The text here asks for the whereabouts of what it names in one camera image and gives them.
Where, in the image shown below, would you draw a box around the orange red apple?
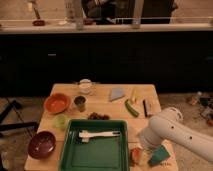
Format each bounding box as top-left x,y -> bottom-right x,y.
130,147 -> 142,164

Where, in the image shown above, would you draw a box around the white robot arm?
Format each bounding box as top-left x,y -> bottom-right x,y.
138,107 -> 213,164

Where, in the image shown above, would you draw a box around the green apple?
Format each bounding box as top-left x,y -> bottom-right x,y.
53,114 -> 68,130

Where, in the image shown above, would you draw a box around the orange red bowl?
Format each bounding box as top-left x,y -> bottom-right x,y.
44,93 -> 71,115

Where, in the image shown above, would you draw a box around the dark maroon bowl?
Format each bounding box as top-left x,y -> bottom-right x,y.
28,131 -> 56,160

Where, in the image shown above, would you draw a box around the green sponge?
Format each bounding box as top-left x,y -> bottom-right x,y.
148,145 -> 170,167

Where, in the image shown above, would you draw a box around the green cucumber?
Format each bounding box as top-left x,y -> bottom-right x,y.
125,99 -> 139,117

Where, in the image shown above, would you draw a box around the wooden table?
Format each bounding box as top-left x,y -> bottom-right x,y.
24,83 -> 179,171

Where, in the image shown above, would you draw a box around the green plastic tray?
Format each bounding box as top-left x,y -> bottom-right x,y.
58,119 -> 130,171

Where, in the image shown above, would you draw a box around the yellow banana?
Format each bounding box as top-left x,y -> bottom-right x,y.
130,87 -> 137,104

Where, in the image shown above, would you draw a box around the white spatula utensil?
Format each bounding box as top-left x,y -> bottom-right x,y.
78,131 -> 120,142

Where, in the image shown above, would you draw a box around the red grapes bunch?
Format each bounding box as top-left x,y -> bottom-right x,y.
88,112 -> 110,120

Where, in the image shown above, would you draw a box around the metal cup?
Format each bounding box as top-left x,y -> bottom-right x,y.
74,96 -> 86,112

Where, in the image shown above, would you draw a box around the black stand legs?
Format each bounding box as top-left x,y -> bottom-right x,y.
0,100 -> 39,137

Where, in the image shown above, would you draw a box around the black handled brush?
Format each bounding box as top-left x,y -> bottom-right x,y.
143,99 -> 153,118

